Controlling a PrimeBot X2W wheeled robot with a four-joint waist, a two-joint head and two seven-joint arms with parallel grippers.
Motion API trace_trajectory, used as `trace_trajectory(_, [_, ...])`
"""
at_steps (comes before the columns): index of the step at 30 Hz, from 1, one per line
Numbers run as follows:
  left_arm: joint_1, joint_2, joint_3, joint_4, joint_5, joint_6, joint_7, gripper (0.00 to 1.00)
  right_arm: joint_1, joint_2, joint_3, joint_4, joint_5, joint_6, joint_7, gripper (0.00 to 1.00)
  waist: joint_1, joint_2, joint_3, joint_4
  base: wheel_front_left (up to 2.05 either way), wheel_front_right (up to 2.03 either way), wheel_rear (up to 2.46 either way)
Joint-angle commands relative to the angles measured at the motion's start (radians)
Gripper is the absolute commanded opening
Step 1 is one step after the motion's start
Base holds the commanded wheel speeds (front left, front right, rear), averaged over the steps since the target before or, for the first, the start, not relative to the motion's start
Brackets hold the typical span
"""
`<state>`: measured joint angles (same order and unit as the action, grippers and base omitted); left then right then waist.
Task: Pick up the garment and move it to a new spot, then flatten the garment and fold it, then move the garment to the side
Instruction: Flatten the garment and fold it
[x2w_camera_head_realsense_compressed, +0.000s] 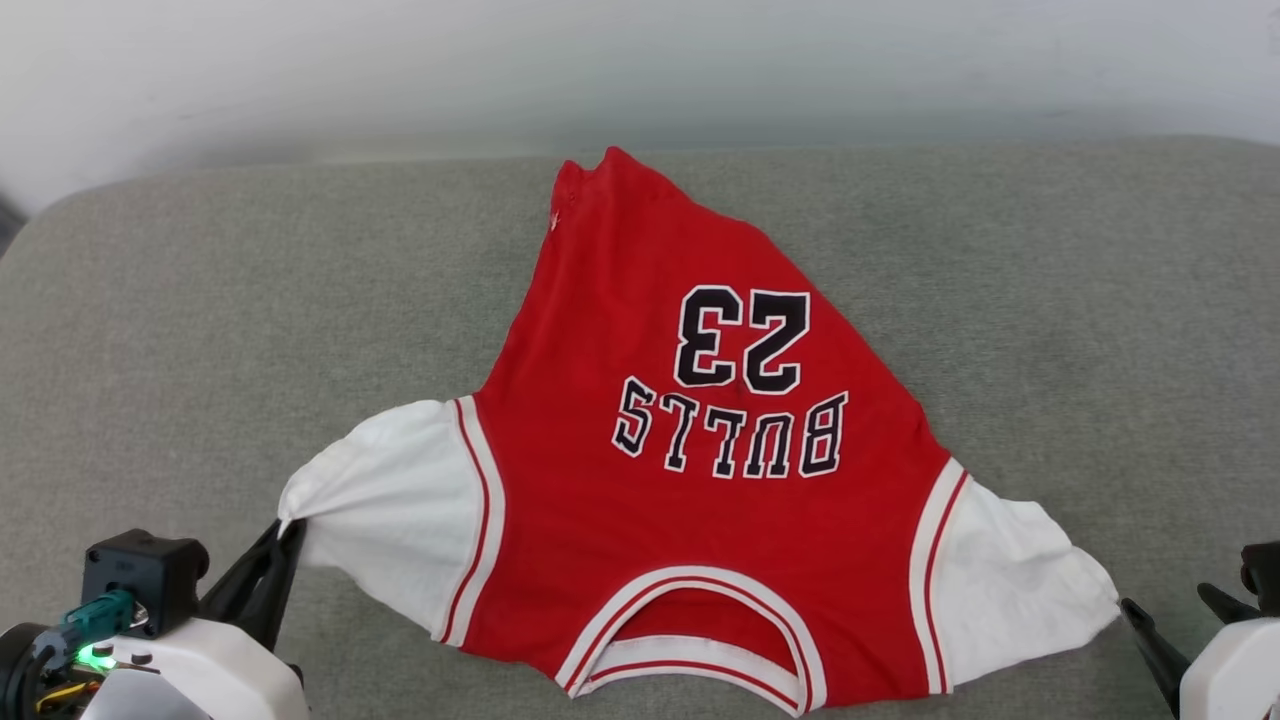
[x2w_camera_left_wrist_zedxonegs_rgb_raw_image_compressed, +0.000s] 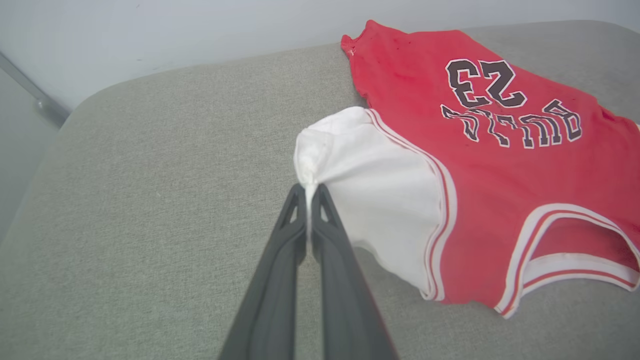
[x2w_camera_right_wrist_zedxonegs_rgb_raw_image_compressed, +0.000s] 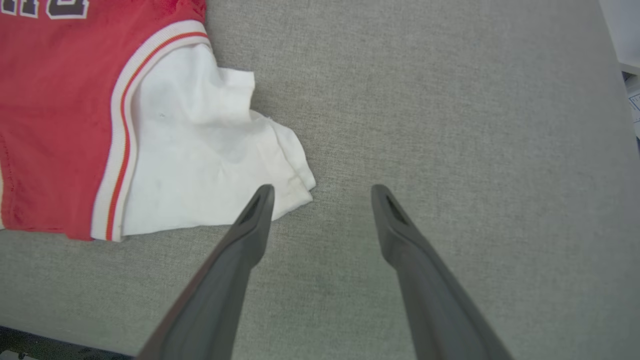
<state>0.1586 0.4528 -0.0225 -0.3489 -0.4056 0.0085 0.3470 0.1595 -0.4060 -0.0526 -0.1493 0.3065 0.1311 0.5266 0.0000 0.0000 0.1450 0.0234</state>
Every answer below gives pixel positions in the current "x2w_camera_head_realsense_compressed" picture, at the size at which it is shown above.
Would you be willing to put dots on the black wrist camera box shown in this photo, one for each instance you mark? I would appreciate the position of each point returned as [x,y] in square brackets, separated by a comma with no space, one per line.
[150,575]
[1265,580]

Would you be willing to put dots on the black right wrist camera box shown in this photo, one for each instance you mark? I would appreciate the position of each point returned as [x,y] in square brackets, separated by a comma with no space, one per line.
[1265,580]

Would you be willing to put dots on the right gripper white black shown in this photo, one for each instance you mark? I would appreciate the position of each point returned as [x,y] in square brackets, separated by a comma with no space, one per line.
[1235,675]

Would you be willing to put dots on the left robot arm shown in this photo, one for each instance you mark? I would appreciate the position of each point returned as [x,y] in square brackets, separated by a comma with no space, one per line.
[25,680]

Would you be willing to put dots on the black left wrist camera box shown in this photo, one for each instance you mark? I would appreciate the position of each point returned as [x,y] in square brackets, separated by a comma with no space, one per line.
[150,575]

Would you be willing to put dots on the red white basketball jersey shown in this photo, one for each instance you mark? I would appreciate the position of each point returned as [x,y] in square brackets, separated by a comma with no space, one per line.
[680,500]

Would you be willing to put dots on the grey fabric sofa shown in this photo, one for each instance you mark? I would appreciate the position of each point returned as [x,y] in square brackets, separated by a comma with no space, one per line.
[200,300]

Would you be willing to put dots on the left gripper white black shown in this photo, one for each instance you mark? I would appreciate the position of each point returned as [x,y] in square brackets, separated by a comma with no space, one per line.
[200,675]

